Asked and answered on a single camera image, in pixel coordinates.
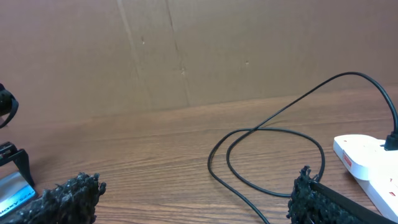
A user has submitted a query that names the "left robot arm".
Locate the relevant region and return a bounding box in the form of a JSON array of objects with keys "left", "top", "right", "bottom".
[{"left": 1, "top": 84, "right": 35, "bottom": 187}]

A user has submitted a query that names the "white charger plug adapter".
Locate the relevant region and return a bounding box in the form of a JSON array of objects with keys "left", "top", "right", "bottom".
[{"left": 333, "top": 134, "right": 397, "bottom": 181}]

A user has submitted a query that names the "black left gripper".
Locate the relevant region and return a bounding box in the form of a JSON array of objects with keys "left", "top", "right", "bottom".
[{"left": 1, "top": 142, "right": 35, "bottom": 187}]

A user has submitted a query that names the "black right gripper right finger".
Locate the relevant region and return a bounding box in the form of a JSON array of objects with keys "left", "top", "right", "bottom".
[{"left": 287, "top": 166, "right": 396, "bottom": 224}]

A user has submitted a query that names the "blue Samsung Galaxy smartphone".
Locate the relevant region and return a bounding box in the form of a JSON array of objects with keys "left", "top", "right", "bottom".
[{"left": 1, "top": 172, "right": 38, "bottom": 220}]

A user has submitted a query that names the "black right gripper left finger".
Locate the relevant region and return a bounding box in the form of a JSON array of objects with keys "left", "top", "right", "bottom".
[{"left": 0, "top": 172, "right": 107, "bottom": 224}]

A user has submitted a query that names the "white power strip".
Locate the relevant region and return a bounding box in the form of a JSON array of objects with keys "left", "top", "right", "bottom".
[{"left": 355, "top": 177, "right": 397, "bottom": 223}]

